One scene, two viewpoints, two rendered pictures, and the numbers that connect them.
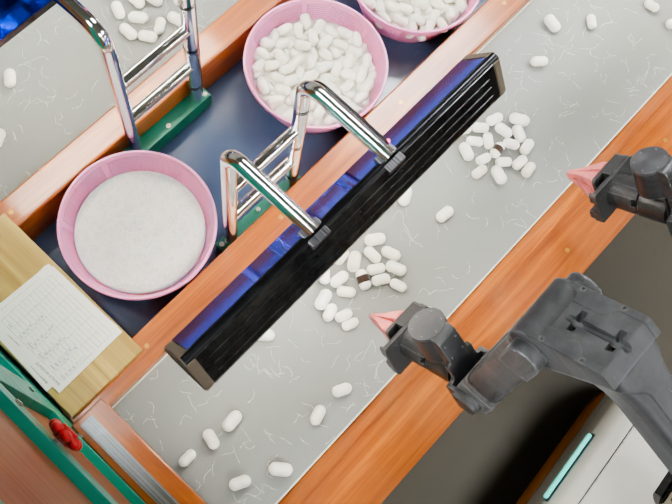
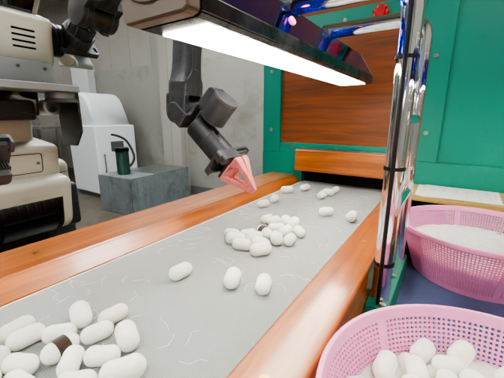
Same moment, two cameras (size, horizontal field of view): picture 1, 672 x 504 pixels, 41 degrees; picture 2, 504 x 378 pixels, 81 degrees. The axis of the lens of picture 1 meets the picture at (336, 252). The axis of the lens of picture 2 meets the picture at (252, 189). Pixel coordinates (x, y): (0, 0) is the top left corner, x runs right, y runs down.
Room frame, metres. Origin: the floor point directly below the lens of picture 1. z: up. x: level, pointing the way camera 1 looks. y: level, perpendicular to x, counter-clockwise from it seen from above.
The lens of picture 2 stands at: (0.97, 0.00, 0.96)
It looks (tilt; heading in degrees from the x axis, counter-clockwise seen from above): 14 degrees down; 189
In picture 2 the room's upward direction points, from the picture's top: straight up
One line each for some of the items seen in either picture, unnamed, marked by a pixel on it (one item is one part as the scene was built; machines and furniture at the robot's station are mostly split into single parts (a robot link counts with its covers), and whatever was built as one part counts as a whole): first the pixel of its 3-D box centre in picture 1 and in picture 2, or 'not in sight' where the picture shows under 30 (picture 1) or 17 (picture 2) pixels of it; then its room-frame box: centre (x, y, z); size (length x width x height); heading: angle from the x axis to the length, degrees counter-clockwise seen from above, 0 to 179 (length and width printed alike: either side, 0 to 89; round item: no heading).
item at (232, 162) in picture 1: (299, 207); (347, 157); (0.47, 0.08, 0.90); 0.20 x 0.19 x 0.45; 156
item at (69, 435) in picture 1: (63, 436); (381, 13); (0.02, 0.20, 1.24); 0.04 x 0.02 x 0.05; 66
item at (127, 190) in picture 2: not in sight; (141, 169); (-2.09, -1.76, 0.39); 0.82 x 0.65 x 0.79; 159
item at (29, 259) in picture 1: (37, 312); (473, 198); (0.20, 0.42, 0.77); 0.33 x 0.15 x 0.01; 66
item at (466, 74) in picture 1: (347, 205); (307, 45); (0.44, 0.01, 1.08); 0.62 x 0.08 x 0.07; 156
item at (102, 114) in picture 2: not in sight; (103, 144); (-2.51, -2.51, 0.63); 0.63 x 0.56 x 1.25; 69
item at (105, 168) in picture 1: (140, 231); (475, 249); (0.39, 0.33, 0.72); 0.27 x 0.27 x 0.10
